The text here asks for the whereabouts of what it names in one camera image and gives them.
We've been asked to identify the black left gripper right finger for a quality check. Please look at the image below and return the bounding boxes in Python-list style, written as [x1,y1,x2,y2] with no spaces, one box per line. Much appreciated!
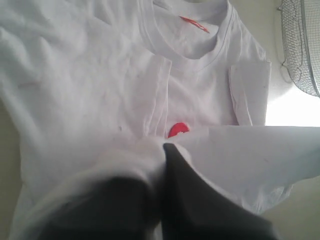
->
[161,143,277,240]

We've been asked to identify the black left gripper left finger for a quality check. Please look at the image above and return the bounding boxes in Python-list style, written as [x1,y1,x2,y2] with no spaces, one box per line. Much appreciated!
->
[38,177,160,240]

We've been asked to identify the white t-shirt red lettering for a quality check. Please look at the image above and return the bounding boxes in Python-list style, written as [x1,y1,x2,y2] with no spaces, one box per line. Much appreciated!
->
[0,0,320,240]

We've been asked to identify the round wire mesh basket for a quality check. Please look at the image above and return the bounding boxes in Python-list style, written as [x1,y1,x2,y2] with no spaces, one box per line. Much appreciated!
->
[277,0,320,97]

